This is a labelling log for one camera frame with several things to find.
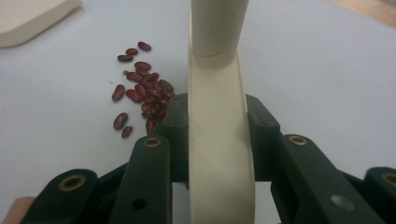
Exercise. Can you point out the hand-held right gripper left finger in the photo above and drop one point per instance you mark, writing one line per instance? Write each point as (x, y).
(179, 140)

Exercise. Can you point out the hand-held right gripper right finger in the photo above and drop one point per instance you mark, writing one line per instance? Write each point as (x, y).
(263, 146)

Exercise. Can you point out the cream hand brush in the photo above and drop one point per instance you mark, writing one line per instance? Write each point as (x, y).
(218, 124)

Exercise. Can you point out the pile of red beans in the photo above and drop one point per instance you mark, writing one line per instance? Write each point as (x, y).
(149, 90)

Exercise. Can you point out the cream plastic dustpan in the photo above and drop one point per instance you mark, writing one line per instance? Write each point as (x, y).
(28, 18)

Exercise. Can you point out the wooden table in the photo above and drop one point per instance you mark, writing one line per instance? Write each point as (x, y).
(370, 11)

